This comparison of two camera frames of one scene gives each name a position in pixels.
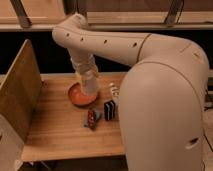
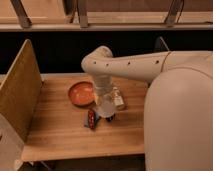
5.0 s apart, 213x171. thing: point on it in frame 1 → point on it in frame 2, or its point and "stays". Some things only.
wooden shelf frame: x=108 y=15 stays
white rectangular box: x=115 y=92 stays
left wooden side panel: x=20 y=90 stays
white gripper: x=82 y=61 → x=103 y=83
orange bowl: x=77 y=95 stays
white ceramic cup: x=87 y=72 → x=106 y=106
